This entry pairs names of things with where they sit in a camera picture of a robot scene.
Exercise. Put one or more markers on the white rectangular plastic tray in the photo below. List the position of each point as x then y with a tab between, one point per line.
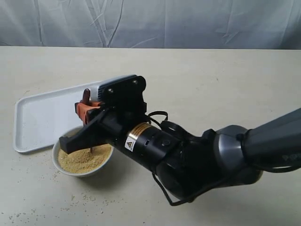
41	119

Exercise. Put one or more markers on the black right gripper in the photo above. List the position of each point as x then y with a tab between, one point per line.
120	109

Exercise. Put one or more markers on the grey wrinkled backdrop curtain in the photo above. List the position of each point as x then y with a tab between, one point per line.
246	24

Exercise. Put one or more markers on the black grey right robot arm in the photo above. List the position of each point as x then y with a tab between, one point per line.
182	164

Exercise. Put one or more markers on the yellow millet grains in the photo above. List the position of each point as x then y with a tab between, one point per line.
85	160

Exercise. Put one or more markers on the dark red wooden spoon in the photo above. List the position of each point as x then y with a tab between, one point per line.
87	112

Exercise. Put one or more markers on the white ceramic bowl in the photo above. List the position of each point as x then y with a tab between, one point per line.
55	151

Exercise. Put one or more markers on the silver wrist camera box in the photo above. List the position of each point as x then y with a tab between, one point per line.
97	89

